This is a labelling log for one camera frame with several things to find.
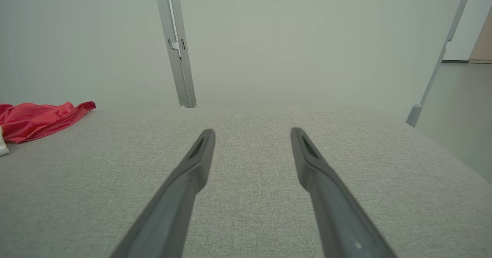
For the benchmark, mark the beige wooden panel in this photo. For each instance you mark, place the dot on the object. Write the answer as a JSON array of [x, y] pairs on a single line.
[[482, 44]]

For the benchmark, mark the light grey fabric sofa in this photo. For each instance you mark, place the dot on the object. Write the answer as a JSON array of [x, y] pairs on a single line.
[[250, 215]]

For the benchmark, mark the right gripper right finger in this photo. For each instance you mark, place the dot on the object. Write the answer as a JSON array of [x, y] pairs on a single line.
[[338, 212]]

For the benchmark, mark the red basketball jersey white trim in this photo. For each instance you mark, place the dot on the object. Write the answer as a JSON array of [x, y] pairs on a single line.
[[34, 119]]

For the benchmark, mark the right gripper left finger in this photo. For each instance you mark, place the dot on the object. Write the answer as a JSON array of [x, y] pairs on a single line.
[[173, 204]]

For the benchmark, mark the wide grey aluminium frame post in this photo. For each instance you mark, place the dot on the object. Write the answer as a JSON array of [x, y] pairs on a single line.
[[175, 42]]

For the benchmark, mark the thin grey frame post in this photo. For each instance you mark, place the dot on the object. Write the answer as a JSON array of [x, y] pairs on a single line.
[[438, 62]]

